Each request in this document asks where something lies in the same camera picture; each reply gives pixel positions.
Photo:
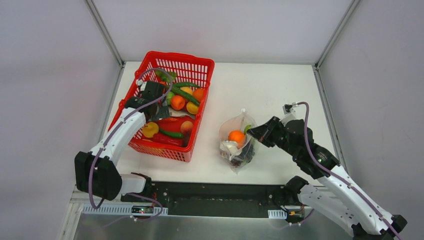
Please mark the red plastic basket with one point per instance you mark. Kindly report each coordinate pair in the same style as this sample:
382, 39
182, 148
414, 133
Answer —
188, 69

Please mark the dark red grape bunch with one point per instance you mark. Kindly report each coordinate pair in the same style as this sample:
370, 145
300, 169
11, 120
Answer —
235, 162

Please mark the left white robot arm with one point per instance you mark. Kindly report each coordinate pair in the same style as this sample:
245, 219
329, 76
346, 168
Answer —
96, 170

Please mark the red chili pepper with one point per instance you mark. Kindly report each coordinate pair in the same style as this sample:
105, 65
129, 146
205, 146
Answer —
167, 140

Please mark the black grape bunch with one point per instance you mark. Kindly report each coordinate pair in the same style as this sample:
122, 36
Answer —
248, 152

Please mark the yellow bell pepper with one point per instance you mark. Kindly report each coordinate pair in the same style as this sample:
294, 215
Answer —
150, 129

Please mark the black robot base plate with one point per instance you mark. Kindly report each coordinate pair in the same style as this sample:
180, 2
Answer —
220, 199

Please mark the yellow lemon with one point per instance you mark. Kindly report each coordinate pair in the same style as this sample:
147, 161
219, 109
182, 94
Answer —
192, 108

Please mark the peach fruit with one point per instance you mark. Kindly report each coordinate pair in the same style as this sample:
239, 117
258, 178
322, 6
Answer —
186, 127

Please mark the green cabbage ball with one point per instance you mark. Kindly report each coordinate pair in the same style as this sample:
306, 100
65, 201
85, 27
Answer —
246, 128

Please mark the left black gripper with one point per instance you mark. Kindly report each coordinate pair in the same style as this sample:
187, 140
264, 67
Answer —
161, 111

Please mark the orange tangerine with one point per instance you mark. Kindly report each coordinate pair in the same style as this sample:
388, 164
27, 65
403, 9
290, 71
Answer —
198, 94
177, 102
238, 137

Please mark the white garlic bulb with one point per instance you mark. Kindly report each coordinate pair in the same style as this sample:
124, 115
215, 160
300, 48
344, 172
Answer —
229, 149

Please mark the round yellow fruit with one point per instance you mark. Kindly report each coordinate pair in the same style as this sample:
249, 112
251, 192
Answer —
187, 90

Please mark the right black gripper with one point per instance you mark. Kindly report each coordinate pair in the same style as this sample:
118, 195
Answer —
268, 131

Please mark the long green cucumber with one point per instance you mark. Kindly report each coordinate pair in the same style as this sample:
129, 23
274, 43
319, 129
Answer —
185, 95

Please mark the green chili pepper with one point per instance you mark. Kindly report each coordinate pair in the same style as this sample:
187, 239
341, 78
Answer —
172, 134

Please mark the clear zip top bag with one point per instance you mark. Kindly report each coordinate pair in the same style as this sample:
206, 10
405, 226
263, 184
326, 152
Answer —
237, 123

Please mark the grey toy fish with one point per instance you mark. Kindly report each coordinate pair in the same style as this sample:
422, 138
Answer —
180, 113

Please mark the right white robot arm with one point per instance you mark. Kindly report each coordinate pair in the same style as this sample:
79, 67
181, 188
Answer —
353, 210

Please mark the green bean pod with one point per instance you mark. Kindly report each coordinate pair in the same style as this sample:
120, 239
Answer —
185, 84

